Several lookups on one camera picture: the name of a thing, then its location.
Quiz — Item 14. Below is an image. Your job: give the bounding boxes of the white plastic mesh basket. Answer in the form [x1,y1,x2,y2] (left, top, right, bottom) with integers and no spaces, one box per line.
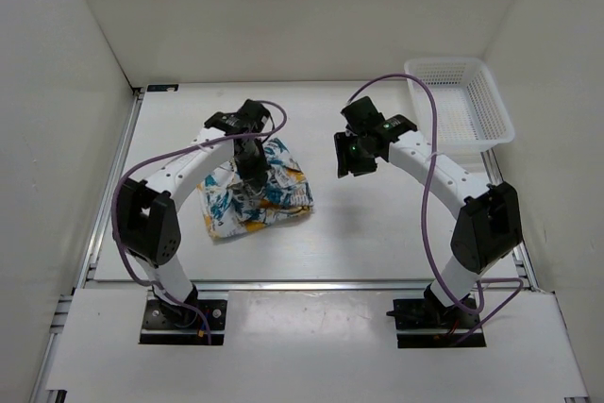
[404,57,515,164]

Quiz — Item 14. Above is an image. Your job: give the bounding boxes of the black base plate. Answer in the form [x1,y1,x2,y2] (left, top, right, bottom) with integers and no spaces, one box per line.
[386,287,487,349]
[139,294,228,346]

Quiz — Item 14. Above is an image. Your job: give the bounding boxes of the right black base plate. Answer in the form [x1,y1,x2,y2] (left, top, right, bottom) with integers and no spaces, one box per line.
[386,287,487,349]

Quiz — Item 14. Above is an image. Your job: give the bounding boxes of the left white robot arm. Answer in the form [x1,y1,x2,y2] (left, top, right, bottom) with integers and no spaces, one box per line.
[111,100,271,327]

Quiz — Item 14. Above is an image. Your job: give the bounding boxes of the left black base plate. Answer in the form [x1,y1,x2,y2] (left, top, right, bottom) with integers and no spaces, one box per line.
[139,294,228,346]

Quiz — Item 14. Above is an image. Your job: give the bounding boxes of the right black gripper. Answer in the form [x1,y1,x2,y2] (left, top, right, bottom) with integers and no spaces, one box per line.
[334,131,378,178]

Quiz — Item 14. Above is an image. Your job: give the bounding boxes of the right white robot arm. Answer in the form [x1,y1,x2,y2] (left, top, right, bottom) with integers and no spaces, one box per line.
[334,96,523,327]

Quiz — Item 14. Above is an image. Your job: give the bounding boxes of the colourful printed shorts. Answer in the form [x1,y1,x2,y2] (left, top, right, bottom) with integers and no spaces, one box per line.
[197,137,314,242]

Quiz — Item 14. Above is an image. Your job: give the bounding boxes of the aluminium front rail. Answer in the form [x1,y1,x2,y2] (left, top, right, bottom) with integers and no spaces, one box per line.
[80,277,518,292]

